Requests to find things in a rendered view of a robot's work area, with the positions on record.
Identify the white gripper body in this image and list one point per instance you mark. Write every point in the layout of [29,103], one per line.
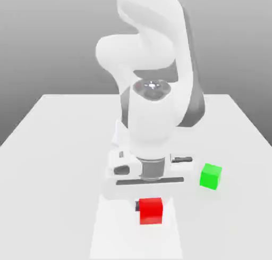
[148,188]

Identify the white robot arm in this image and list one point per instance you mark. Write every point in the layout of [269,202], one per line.
[148,119]

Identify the small green cube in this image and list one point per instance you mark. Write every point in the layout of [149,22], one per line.
[210,176]

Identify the small red cube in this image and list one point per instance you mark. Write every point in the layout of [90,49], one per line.
[150,211]

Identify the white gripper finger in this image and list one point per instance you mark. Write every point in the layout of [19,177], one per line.
[137,206]

